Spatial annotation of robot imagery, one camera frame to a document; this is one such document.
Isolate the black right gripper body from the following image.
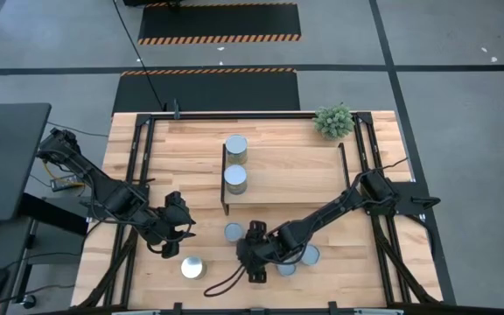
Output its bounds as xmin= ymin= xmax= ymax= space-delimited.
xmin=246 ymin=220 xmax=282 ymax=284

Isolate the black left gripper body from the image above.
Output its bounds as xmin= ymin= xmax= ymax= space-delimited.
xmin=155 ymin=191 xmax=188 ymax=259

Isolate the short green peas can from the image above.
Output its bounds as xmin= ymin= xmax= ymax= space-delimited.
xmin=223 ymin=221 xmax=245 ymax=243

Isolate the short teal can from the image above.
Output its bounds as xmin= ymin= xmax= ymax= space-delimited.
xmin=276 ymin=261 xmax=298 ymax=277

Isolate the tall oranges can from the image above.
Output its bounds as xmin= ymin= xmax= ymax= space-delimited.
xmin=180 ymin=255 xmax=207 ymax=281

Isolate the mixed vegetables can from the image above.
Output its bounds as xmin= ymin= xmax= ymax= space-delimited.
xmin=298 ymin=243 xmax=322 ymax=267

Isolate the tall peas can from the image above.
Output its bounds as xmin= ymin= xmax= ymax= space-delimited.
xmin=223 ymin=164 xmax=249 ymax=196

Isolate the tall carrots can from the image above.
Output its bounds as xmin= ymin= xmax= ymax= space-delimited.
xmin=224 ymin=134 xmax=249 ymax=165

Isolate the wooden shelf with black legs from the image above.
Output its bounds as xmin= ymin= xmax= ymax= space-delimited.
xmin=220 ymin=142 xmax=352 ymax=216

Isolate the black power adapter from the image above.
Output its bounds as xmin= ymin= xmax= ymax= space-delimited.
xmin=50 ymin=175 xmax=82 ymax=193

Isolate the black mat, one hazard stripe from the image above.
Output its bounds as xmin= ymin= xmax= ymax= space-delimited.
xmin=111 ymin=67 xmax=301 ymax=113

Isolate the potted green plant, white pot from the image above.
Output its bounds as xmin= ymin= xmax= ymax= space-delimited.
xmin=311 ymin=103 xmax=356 ymax=141

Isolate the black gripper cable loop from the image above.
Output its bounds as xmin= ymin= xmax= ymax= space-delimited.
xmin=202 ymin=262 xmax=249 ymax=298

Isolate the black metal rig frame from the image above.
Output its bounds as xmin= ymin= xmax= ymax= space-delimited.
xmin=74 ymin=111 xmax=444 ymax=310

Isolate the black hanging cable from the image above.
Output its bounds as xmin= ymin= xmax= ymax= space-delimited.
xmin=111 ymin=0 xmax=168 ymax=111

